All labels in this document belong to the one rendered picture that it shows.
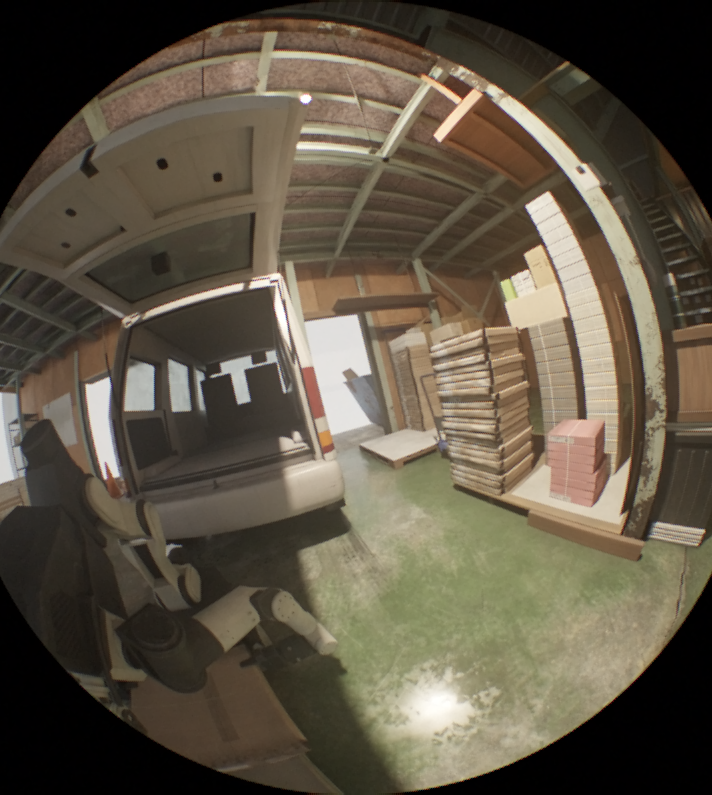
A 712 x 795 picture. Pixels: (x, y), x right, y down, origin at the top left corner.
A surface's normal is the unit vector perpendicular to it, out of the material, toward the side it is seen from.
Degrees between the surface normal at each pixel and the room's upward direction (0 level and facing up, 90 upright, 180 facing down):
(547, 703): 0
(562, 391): 90
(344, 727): 0
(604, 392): 90
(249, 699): 0
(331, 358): 90
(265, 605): 83
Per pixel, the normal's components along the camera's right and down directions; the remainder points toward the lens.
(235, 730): -0.23, -0.97
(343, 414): 0.31, -0.04
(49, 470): 0.48, -0.27
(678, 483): -0.92, 0.23
